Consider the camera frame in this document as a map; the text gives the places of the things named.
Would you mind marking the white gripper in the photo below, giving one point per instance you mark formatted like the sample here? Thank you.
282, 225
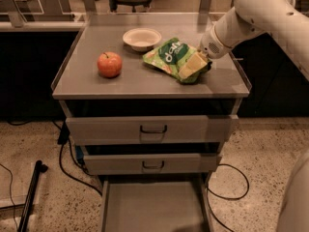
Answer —
210, 47

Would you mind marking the green rice chip bag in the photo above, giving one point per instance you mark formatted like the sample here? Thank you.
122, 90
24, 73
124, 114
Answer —
171, 56

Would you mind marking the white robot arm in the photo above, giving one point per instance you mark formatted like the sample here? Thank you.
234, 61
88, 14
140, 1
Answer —
290, 29

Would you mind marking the top drawer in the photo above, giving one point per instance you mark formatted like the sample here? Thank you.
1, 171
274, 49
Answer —
151, 129

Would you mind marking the drawer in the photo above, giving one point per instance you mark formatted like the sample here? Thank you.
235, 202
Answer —
154, 204
151, 164
151, 129

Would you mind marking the grey drawer cabinet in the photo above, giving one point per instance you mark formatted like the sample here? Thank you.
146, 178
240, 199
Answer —
141, 90

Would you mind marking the middle drawer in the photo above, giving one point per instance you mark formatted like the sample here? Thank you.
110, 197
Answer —
151, 164

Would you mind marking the bottom drawer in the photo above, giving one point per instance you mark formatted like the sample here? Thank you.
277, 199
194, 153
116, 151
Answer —
154, 204

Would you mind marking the white bowl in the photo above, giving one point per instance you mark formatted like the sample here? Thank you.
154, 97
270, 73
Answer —
142, 39

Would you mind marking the red apple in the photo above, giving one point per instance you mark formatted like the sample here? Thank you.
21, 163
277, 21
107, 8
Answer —
109, 64

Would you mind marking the black stand leg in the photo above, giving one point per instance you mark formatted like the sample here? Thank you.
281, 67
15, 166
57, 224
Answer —
26, 212

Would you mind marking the white rail barrier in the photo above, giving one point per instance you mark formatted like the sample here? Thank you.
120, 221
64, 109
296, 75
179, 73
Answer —
43, 26

